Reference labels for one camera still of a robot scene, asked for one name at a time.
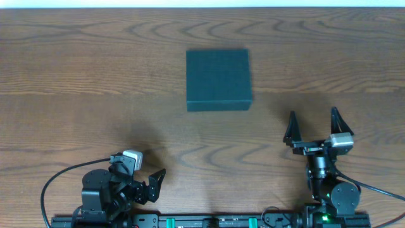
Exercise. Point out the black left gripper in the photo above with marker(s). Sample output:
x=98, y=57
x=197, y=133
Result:
x=149, y=189

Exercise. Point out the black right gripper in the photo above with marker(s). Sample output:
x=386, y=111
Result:
x=293, y=138

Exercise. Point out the dark green box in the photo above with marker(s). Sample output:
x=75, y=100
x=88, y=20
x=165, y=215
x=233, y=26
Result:
x=218, y=80

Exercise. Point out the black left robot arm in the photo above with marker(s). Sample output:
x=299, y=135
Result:
x=108, y=195

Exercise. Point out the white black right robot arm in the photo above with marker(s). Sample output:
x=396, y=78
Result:
x=336, y=200

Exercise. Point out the black aluminium mounting rail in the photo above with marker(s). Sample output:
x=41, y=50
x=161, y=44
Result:
x=268, y=220

